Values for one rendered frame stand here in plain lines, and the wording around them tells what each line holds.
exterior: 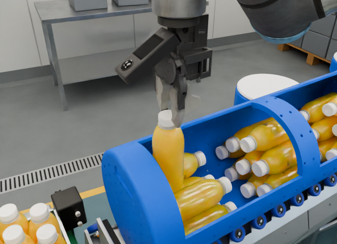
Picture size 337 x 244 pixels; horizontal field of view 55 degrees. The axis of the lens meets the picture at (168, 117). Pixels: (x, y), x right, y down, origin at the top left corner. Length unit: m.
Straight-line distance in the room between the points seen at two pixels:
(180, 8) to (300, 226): 0.77
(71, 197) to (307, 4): 0.72
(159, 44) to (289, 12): 0.20
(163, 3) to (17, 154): 2.48
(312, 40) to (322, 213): 3.54
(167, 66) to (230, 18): 4.25
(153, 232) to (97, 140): 2.25
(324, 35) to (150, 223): 3.97
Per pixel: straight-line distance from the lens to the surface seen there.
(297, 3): 0.52
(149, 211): 0.62
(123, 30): 4.13
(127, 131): 2.91
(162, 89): 0.62
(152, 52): 0.54
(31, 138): 3.05
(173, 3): 0.52
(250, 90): 1.36
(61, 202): 0.93
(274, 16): 0.52
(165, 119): 0.62
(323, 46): 4.42
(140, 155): 0.66
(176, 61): 0.56
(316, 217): 1.13
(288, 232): 1.05
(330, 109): 1.09
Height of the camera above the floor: 1.65
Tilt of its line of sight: 32 degrees down
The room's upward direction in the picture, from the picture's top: straight up
